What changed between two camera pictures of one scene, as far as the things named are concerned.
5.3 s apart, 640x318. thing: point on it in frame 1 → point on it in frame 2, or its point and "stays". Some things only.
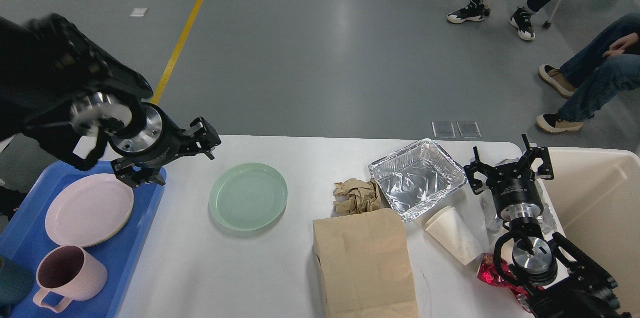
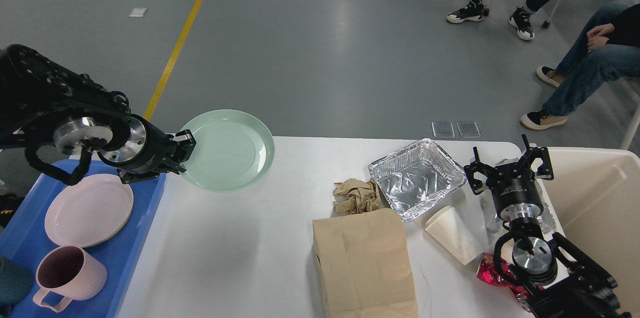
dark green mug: x=16 y=282 stays
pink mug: x=70 y=271 stays
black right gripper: x=516 y=191 stays
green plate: x=248 y=196 → x=234 y=151
